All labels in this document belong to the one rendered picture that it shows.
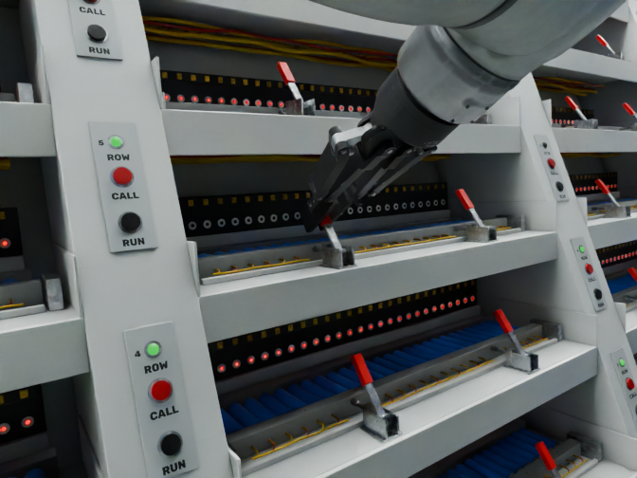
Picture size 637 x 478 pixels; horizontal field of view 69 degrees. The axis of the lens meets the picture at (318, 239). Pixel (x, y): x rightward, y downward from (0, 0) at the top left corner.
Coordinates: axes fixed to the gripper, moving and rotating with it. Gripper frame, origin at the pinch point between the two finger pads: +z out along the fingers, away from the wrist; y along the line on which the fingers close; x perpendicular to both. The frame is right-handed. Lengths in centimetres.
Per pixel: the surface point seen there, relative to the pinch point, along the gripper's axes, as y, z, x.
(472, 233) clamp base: 25.6, 1.8, -5.6
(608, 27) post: 113, -5, 46
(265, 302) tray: -11.2, 0.1, -10.0
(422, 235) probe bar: 19.2, 5.1, -3.4
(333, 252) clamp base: -1.1, 0.2, -5.8
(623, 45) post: 113, -5, 39
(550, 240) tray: 40.4, -0.1, -9.5
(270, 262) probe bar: -6.4, 5.4, -3.9
